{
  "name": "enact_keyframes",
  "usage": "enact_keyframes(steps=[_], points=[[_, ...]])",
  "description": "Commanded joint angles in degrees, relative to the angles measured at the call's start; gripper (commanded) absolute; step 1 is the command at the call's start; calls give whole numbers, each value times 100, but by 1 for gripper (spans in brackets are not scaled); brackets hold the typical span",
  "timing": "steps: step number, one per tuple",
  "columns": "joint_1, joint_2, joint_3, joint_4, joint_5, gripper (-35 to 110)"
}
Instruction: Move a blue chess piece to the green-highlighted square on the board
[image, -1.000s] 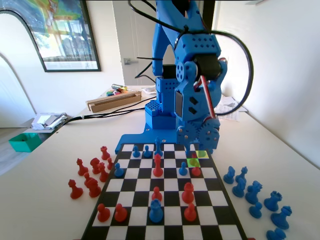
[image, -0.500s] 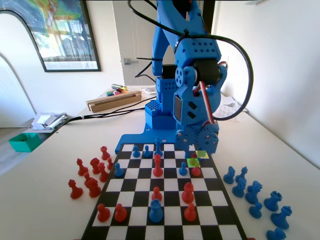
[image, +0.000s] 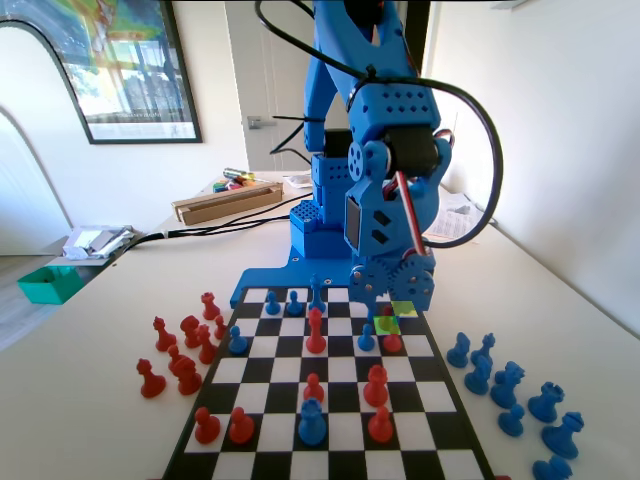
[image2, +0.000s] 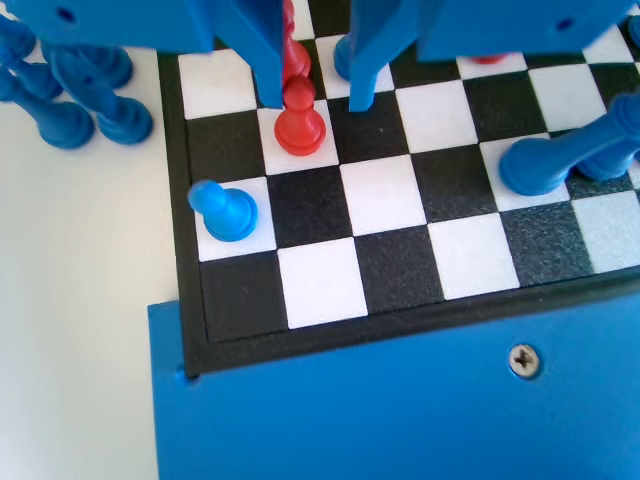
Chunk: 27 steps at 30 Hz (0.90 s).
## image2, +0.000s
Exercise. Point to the red pawn chess piece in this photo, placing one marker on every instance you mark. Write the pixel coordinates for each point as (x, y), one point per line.
(300, 130)
(296, 55)

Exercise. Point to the black white chessboard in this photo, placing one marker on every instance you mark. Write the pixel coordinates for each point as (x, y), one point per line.
(385, 195)

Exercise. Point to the blue base plate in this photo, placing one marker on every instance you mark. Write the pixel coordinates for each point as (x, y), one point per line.
(350, 425)

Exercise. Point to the silver plate screw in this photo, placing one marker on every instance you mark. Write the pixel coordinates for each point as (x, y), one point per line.
(524, 361)

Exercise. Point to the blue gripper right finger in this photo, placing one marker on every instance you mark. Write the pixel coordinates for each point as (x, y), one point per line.
(367, 55)

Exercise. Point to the blue king chess piece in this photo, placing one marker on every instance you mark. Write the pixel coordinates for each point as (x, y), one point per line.
(540, 165)

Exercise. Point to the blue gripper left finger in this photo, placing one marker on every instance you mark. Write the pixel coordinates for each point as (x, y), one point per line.
(270, 60)

